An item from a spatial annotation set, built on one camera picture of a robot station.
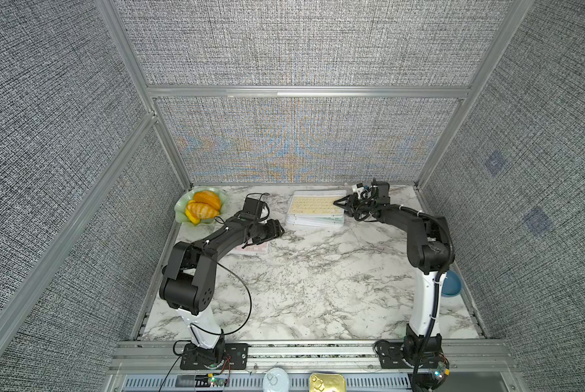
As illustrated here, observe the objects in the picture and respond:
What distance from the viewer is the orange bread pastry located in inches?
40.4

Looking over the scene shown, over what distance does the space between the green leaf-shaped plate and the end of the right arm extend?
0.50 metres

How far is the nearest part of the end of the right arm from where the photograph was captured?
0.86 metres

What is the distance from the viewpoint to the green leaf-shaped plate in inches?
40.6
